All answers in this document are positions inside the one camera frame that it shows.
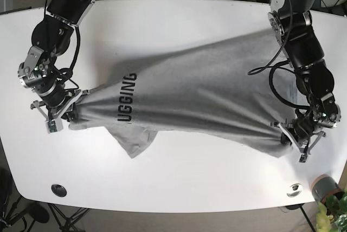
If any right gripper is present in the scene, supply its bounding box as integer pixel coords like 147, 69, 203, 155
19, 64, 90, 134

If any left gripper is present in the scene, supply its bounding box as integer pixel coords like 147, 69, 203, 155
271, 102, 341, 163

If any grey T-shirt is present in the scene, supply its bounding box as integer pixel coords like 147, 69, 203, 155
69, 30, 295, 158

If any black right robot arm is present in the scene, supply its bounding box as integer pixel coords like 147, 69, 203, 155
17, 0, 96, 133

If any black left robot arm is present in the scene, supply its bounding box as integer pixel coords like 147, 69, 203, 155
248, 0, 341, 163

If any silver table grommet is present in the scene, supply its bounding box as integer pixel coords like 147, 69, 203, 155
286, 184, 303, 198

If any grey plant pot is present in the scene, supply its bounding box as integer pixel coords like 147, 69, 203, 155
311, 175, 344, 204

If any black table grommet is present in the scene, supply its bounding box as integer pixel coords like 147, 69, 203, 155
51, 184, 67, 197

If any green potted plant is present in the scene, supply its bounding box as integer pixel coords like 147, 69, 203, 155
316, 192, 346, 232

